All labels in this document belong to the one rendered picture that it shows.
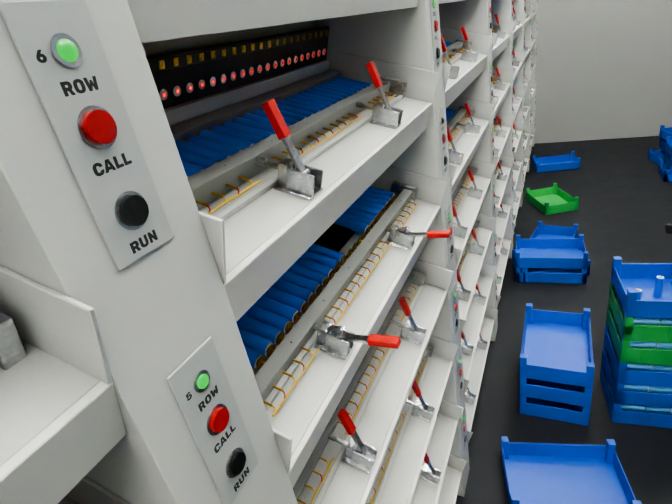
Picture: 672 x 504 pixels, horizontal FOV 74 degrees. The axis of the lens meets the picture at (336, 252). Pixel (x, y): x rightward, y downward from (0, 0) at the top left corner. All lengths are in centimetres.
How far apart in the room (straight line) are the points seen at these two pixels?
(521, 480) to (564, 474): 12
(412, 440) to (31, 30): 85
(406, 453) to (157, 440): 67
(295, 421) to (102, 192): 30
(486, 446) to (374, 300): 104
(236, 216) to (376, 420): 42
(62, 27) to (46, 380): 17
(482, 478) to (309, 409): 108
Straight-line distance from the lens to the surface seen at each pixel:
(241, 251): 34
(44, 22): 25
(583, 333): 175
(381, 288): 63
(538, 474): 153
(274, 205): 41
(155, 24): 31
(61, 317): 25
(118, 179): 25
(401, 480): 88
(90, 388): 26
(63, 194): 24
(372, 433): 69
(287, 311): 54
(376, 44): 85
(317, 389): 49
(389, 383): 75
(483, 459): 155
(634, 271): 160
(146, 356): 27
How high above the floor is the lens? 122
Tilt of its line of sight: 26 degrees down
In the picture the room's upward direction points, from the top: 11 degrees counter-clockwise
